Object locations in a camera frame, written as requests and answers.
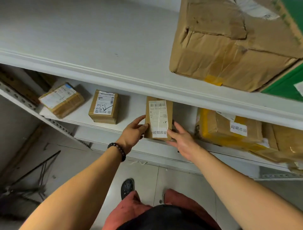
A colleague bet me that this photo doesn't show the person's left hand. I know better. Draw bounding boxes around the person's left hand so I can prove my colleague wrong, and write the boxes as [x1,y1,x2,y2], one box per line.
[116,115,149,156]

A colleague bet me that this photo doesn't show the person's right hand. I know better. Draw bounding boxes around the person's right hand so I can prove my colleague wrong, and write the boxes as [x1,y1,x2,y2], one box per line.
[167,121,202,163]

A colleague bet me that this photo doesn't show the narrow box with long label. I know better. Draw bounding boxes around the narrow box with long label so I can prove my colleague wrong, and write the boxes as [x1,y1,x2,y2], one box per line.
[144,96,173,142]

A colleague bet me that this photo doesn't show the small box with checkmark label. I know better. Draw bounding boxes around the small box with checkmark label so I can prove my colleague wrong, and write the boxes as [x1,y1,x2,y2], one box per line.
[88,89,120,125]

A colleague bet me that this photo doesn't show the yellow-taped cardboard parcel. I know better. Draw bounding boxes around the yellow-taped cardboard parcel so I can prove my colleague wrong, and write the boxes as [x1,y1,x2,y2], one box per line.
[196,108,264,148]

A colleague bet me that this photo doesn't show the small taped box blue corner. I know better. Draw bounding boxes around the small taped box blue corner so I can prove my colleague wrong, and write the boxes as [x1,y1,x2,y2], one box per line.
[39,82,85,119]

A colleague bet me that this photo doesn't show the brown box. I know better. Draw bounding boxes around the brown box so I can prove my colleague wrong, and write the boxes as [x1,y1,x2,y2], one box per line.
[169,0,303,92]

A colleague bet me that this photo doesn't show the white metal shelf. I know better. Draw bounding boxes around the white metal shelf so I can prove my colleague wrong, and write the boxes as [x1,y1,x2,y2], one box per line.
[0,0,303,182]

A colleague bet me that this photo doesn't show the plain green cardboard box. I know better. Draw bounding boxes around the plain green cardboard box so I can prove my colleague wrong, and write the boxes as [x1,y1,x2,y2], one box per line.
[259,0,303,103]

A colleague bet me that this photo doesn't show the person's right forearm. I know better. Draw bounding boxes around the person's right forearm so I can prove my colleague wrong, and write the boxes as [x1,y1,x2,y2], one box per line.
[189,151,303,230]

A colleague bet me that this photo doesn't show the person's left forearm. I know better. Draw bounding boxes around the person's left forearm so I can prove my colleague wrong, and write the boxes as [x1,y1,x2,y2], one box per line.
[20,148,125,230]

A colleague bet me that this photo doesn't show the person's red trouser leg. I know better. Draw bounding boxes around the person's red trouser leg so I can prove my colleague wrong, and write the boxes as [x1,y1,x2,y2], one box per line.
[164,189,222,230]
[102,191,152,230]

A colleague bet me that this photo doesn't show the person's black shirt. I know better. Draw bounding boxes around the person's black shirt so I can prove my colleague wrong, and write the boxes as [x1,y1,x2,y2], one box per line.
[117,205,216,230]

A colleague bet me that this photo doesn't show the black tripod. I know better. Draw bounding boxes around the black tripod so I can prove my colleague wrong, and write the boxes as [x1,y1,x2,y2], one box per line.
[0,150,62,214]

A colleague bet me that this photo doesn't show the dark bead bracelet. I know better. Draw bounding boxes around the dark bead bracelet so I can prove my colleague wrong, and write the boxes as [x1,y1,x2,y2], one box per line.
[108,142,127,163]

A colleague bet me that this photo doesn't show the yellow taped panel frame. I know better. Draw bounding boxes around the yellow taped panel frame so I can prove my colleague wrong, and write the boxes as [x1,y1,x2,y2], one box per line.
[0,69,56,106]

